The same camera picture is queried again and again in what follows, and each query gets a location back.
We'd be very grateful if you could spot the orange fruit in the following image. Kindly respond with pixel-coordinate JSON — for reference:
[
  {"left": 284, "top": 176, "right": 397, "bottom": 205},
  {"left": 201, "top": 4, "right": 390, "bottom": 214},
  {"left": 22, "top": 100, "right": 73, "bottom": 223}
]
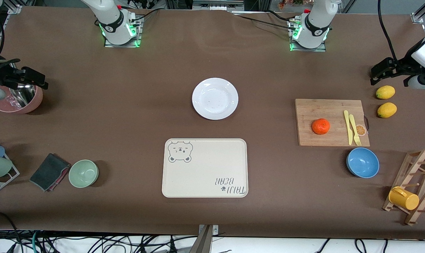
[{"left": 311, "top": 118, "right": 331, "bottom": 135}]

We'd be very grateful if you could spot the white round plate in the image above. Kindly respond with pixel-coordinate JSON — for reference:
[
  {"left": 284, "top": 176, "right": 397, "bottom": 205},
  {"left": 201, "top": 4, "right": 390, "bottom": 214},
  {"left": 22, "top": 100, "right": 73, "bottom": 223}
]
[{"left": 192, "top": 78, "right": 239, "bottom": 121}]

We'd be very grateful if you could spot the yellow lemon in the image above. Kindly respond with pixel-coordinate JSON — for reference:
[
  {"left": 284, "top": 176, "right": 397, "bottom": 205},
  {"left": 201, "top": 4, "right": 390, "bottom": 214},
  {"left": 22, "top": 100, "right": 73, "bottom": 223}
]
[
  {"left": 375, "top": 85, "right": 396, "bottom": 100},
  {"left": 377, "top": 102, "right": 398, "bottom": 118}
]

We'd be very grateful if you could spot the pink bowl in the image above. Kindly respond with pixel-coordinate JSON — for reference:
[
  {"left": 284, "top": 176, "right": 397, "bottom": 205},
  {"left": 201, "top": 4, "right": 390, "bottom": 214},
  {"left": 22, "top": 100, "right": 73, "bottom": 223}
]
[{"left": 0, "top": 85, "right": 44, "bottom": 114}]

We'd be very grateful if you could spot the steel bowl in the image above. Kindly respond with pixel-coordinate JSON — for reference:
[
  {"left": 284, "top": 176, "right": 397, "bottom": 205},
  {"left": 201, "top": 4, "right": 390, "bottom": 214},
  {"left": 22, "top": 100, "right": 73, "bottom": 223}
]
[{"left": 9, "top": 86, "right": 37, "bottom": 108}]

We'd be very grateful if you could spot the yellow plastic fork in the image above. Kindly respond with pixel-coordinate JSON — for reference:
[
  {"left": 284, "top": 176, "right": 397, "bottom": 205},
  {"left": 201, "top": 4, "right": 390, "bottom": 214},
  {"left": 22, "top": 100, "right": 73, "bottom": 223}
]
[{"left": 349, "top": 114, "right": 362, "bottom": 146}]

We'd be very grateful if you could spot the wooden cutting board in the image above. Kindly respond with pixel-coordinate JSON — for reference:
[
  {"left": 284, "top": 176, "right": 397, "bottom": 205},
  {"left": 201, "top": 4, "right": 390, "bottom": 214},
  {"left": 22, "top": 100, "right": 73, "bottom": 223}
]
[{"left": 295, "top": 99, "right": 371, "bottom": 147}]

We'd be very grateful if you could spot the yellow plastic knife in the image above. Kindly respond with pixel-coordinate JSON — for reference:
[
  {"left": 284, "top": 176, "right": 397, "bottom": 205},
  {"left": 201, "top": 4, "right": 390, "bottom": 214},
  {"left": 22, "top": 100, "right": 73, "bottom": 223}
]
[{"left": 343, "top": 110, "right": 354, "bottom": 145}]

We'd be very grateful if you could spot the blue bowl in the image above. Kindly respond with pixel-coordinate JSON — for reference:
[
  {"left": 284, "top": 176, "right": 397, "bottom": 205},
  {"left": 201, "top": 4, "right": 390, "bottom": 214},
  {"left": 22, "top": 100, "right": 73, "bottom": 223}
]
[{"left": 346, "top": 147, "right": 380, "bottom": 179}]

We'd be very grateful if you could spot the dark grey folded cloth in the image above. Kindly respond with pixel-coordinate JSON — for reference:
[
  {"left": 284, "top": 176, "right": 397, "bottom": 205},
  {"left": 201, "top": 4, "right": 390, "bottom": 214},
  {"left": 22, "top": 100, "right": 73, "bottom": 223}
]
[{"left": 30, "top": 153, "right": 71, "bottom": 193}]

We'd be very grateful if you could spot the wooden cup rack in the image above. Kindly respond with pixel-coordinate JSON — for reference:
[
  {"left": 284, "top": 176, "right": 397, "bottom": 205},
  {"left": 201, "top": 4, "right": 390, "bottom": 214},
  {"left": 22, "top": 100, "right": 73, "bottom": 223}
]
[{"left": 382, "top": 149, "right": 425, "bottom": 226}]

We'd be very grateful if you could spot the pale green bowl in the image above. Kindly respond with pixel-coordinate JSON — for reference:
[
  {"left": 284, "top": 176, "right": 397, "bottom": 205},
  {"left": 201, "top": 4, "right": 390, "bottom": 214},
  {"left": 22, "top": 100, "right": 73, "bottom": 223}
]
[{"left": 68, "top": 160, "right": 99, "bottom": 188}]

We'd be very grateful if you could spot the yellow cup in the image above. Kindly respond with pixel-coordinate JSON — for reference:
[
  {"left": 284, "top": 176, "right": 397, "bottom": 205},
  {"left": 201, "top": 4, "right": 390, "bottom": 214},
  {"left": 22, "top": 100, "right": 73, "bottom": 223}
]
[{"left": 388, "top": 186, "right": 420, "bottom": 211}]

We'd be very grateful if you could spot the grey metal device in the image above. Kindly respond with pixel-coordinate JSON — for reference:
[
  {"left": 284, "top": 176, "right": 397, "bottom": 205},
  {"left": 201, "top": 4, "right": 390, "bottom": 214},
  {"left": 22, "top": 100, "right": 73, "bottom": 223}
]
[{"left": 192, "top": 0, "right": 245, "bottom": 13}]

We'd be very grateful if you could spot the cream tray with bear print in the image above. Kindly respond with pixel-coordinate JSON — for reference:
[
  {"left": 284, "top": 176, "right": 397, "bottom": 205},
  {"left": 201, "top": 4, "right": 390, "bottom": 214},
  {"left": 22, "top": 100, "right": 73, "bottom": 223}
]
[{"left": 162, "top": 138, "right": 249, "bottom": 198}]

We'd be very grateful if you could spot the black cable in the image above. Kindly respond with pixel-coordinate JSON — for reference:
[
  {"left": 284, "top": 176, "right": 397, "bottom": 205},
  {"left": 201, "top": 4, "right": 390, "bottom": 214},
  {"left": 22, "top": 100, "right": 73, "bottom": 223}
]
[
  {"left": 0, "top": 58, "right": 21, "bottom": 72},
  {"left": 130, "top": 9, "right": 161, "bottom": 21},
  {"left": 376, "top": 0, "right": 398, "bottom": 62},
  {"left": 233, "top": 15, "right": 299, "bottom": 30},
  {"left": 0, "top": 210, "right": 23, "bottom": 253}
]

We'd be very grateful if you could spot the aluminium frame profile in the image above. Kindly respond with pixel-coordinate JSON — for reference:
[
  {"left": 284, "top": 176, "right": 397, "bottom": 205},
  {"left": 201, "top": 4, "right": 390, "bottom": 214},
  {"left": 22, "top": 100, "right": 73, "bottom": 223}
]
[{"left": 411, "top": 0, "right": 425, "bottom": 24}]

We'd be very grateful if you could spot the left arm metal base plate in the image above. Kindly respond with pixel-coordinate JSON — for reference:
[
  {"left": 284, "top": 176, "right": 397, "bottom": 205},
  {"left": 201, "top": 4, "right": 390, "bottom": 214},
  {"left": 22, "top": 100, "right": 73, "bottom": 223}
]
[{"left": 289, "top": 19, "right": 327, "bottom": 52}]

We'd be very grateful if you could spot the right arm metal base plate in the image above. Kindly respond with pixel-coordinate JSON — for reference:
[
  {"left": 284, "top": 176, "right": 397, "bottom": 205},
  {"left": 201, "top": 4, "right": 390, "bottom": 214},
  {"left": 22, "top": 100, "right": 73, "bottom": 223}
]
[{"left": 104, "top": 16, "right": 143, "bottom": 48}]

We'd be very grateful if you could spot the white wire rack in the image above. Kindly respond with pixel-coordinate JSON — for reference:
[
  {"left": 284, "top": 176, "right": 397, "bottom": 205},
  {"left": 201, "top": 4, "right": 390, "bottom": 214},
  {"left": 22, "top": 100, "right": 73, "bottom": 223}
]
[{"left": 0, "top": 139, "right": 20, "bottom": 196}]

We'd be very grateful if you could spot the metal table bracket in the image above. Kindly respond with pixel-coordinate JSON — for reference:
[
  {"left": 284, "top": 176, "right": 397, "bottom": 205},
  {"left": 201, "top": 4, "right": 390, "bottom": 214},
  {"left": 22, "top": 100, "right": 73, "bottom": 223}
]
[{"left": 194, "top": 224, "right": 220, "bottom": 253}]

